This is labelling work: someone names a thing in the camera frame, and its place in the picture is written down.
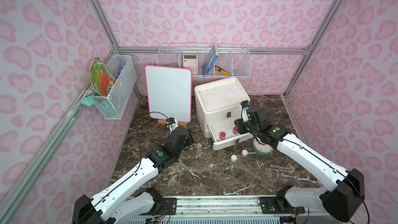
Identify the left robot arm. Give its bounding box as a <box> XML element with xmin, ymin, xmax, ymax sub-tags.
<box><xmin>72</xmin><ymin>127</ymin><xmax>193</xmax><ymax>224</ymax></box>

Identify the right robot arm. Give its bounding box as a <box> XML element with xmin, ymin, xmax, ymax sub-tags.
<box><xmin>234</xmin><ymin>101</ymin><xmax>365</xmax><ymax>223</ymax></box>

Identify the white paint can right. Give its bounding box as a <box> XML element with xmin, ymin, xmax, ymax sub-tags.
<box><xmin>241</xmin><ymin>149</ymin><xmax>248</xmax><ymax>157</ymax></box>

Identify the white paint can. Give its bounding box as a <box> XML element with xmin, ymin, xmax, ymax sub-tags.
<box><xmin>231</xmin><ymin>155</ymin><xmax>237</xmax><ymax>163</ymax></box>
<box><xmin>241</xmin><ymin>149</ymin><xmax>248</xmax><ymax>157</ymax></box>

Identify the white three-drawer cabinet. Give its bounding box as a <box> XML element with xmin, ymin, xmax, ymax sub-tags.
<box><xmin>194</xmin><ymin>77</ymin><xmax>250</xmax><ymax>138</ymax></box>

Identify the white paint can left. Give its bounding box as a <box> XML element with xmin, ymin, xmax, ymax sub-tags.
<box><xmin>231</xmin><ymin>155</ymin><xmax>237</xmax><ymax>163</ymax></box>

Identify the green round alarm clock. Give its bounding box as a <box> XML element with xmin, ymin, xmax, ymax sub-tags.
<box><xmin>252</xmin><ymin>139</ymin><xmax>274</xmax><ymax>157</ymax></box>

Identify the pink-framed whiteboard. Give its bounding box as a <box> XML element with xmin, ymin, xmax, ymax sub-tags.
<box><xmin>145</xmin><ymin>65</ymin><xmax>192</xmax><ymax>123</ymax></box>

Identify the yellow black utility knife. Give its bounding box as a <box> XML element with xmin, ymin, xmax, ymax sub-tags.
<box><xmin>215</xmin><ymin>66</ymin><xmax>230</xmax><ymax>76</ymax></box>

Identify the blue book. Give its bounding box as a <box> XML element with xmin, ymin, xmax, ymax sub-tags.
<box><xmin>202</xmin><ymin>44</ymin><xmax>219</xmax><ymax>76</ymax></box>

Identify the white calculator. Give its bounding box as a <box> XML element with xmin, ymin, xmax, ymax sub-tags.
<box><xmin>183</xmin><ymin>54</ymin><xmax>198</xmax><ymax>75</ymax></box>

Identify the green red snack bag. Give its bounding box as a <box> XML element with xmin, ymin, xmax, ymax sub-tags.
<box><xmin>90</xmin><ymin>58</ymin><xmax>116</xmax><ymax>97</ymax></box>

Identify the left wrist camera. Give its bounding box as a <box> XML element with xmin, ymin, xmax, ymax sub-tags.
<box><xmin>166</xmin><ymin>118</ymin><xmax>179</xmax><ymax>133</ymax></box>

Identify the white wire wall shelf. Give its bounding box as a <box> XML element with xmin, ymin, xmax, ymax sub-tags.
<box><xmin>157</xmin><ymin>43</ymin><xmax>251</xmax><ymax>78</ymax></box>

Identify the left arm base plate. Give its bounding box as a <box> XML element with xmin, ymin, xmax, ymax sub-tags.
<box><xmin>140</xmin><ymin>197</ymin><xmax>177</xmax><ymax>216</ymax></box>

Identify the white mesh wall basket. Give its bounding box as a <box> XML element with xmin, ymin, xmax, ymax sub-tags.
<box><xmin>93</xmin><ymin>55</ymin><xmax>137</xmax><ymax>120</ymax></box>

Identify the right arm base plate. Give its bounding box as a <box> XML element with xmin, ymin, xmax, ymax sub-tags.
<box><xmin>257</xmin><ymin>196</ymin><xmax>306</xmax><ymax>215</ymax></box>

